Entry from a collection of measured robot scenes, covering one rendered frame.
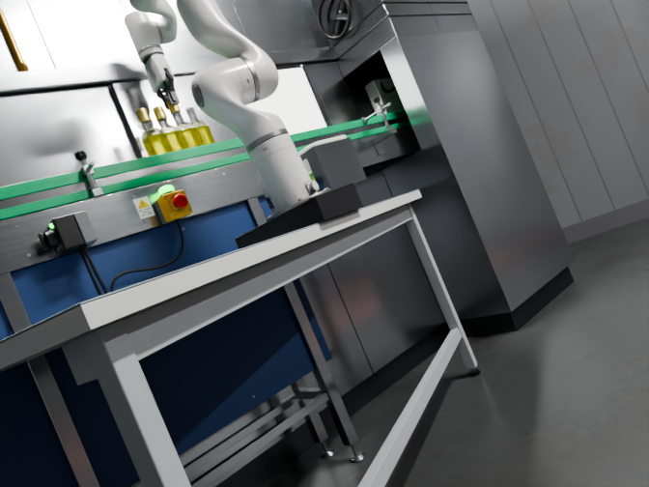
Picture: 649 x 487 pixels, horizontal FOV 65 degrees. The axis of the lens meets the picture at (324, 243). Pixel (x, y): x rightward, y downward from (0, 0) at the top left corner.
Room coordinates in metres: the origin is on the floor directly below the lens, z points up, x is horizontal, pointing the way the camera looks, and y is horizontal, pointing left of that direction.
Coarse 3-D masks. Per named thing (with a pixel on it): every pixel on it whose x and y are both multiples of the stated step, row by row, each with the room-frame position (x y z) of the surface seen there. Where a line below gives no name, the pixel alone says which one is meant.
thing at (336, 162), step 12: (324, 144) 1.67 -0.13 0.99; (336, 144) 1.70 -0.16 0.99; (348, 144) 1.74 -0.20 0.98; (300, 156) 1.70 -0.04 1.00; (312, 156) 1.66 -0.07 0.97; (324, 156) 1.66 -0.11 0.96; (336, 156) 1.69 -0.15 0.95; (348, 156) 1.72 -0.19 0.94; (312, 168) 1.68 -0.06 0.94; (324, 168) 1.65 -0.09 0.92; (336, 168) 1.68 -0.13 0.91; (348, 168) 1.71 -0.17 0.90; (360, 168) 1.74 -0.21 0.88; (312, 180) 1.70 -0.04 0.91; (324, 180) 1.65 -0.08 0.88; (336, 180) 1.66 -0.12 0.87; (348, 180) 1.69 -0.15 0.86; (360, 180) 1.73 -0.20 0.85
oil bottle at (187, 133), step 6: (180, 126) 1.72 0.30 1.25; (186, 126) 1.74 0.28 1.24; (180, 132) 1.72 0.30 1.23; (186, 132) 1.73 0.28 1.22; (192, 132) 1.74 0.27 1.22; (186, 138) 1.72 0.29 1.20; (192, 138) 1.74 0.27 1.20; (186, 144) 1.72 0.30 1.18; (192, 144) 1.73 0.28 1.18; (198, 144) 1.74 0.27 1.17
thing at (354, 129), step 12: (360, 120) 2.24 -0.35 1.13; (372, 120) 2.29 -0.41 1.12; (396, 120) 2.40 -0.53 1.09; (408, 120) 2.45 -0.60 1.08; (300, 132) 2.02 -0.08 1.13; (312, 132) 2.05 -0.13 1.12; (324, 132) 2.10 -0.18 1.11; (336, 132) 2.14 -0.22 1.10; (348, 132) 2.18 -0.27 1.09; (360, 132) 2.22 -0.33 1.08; (372, 132) 2.27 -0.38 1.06; (300, 144) 2.01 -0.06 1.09
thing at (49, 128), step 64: (0, 0) 1.65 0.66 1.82; (64, 0) 1.78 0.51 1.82; (256, 0) 2.31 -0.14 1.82; (0, 64) 1.60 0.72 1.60; (64, 64) 1.72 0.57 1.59; (128, 64) 1.84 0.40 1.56; (192, 64) 2.00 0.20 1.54; (320, 64) 2.46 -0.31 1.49; (0, 128) 1.56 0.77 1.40; (64, 128) 1.67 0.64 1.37; (384, 192) 2.50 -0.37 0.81
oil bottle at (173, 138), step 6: (168, 126) 1.70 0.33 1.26; (162, 132) 1.69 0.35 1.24; (168, 132) 1.69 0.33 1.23; (174, 132) 1.70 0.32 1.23; (168, 138) 1.68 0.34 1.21; (174, 138) 1.70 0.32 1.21; (180, 138) 1.71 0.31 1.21; (168, 144) 1.68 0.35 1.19; (174, 144) 1.69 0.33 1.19; (180, 144) 1.70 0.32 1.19; (174, 150) 1.69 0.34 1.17
